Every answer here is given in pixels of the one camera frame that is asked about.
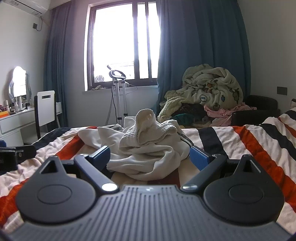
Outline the white dressing table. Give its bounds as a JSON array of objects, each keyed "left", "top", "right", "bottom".
[{"left": 0, "top": 106, "right": 38, "bottom": 147}]

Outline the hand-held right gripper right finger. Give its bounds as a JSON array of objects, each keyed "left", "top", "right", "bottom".
[{"left": 182, "top": 146, "right": 262, "bottom": 193}]

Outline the standing garment steamer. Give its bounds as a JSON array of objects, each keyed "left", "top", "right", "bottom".
[{"left": 105, "top": 65, "right": 134, "bottom": 127}]

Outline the dark framed window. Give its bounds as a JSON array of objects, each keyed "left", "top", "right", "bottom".
[{"left": 87, "top": 1, "right": 162, "bottom": 92}]

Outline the blue curtain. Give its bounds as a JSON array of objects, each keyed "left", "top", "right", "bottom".
[
  {"left": 44, "top": 0, "right": 92, "bottom": 128},
  {"left": 157, "top": 0, "right": 252, "bottom": 117}
]

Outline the wavy framed vanity mirror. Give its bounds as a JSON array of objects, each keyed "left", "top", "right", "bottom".
[{"left": 8, "top": 66, "right": 32, "bottom": 103}]

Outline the pink cloth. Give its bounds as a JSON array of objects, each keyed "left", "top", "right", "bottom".
[{"left": 203, "top": 104, "right": 258, "bottom": 127}]

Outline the white air conditioner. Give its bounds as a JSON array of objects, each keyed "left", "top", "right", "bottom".
[{"left": 0, "top": 0, "right": 51, "bottom": 15}]

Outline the cream printed blanket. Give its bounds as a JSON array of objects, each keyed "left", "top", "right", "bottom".
[{"left": 158, "top": 64, "right": 245, "bottom": 124}]

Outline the group of cosmetic bottles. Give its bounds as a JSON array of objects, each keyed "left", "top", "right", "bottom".
[{"left": 5, "top": 96, "right": 32, "bottom": 112}]

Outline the striped blanket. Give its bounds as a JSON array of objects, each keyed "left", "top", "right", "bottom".
[{"left": 0, "top": 109, "right": 296, "bottom": 234}]

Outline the white garment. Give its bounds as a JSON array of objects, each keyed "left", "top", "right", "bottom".
[{"left": 77, "top": 108, "right": 193, "bottom": 181}]

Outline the green cloth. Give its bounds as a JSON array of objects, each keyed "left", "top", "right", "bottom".
[{"left": 173, "top": 113, "right": 197, "bottom": 127}]

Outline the white backed chair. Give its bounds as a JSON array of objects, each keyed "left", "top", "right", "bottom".
[{"left": 34, "top": 90, "right": 63, "bottom": 140}]

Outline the black armchair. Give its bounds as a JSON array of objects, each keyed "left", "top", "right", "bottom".
[{"left": 231, "top": 95, "right": 279, "bottom": 127}]

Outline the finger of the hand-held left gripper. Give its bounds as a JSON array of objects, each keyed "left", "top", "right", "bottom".
[{"left": 13, "top": 145, "right": 37, "bottom": 162}]

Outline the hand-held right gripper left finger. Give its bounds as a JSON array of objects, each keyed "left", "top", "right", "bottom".
[{"left": 40, "top": 146, "right": 119, "bottom": 193}]

